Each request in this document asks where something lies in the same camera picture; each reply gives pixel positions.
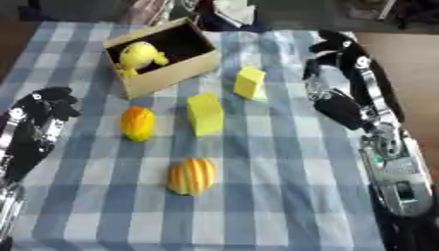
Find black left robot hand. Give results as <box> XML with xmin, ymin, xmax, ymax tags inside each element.
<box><xmin>0</xmin><ymin>86</ymin><xmax>82</xmax><ymax>184</ymax></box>

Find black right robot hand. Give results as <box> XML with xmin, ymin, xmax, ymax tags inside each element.
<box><xmin>302</xmin><ymin>29</ymin><xmax>407</xmax><ymax>131</ymax></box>

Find tan cardboard box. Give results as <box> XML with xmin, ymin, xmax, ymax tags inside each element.
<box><xmin>101</xmin><ymin>17</ymin><xmax>223</xmax><ymax>100</ymax></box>

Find small yellow block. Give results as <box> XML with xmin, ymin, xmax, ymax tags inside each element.
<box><xmin>231</xmin><ymin>65</ymin><xmax>268</xmax><ymax>100</ymax></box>

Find orange toy fruit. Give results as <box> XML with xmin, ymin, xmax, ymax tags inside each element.
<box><xmin>118</xmin><ymin>106</ymin><xmax>158</xmax><ymax>142</ymax></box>

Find yellow soft toy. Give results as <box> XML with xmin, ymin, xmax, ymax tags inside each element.
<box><xmin>115</xmin><ymin>40</ymin><xmax>171</xmax><ymax>78</ymax></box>

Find white paper pile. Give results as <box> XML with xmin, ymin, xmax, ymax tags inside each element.
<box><xmin>211</xmin><ymin>0</ymin><xmax>258</xmax><ymax>28</ymax></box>

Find large yellow block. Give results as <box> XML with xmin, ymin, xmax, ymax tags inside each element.
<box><xmin>185</xmin><ymin>92</ymin><xmax>226</xmax><ymax>137</ymax></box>

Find orange striped toy pumpkin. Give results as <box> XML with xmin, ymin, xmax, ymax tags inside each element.
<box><xmin>166</xmin><ymin>157</ymin><xmax>220</xmax><ymax>197</ymax></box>

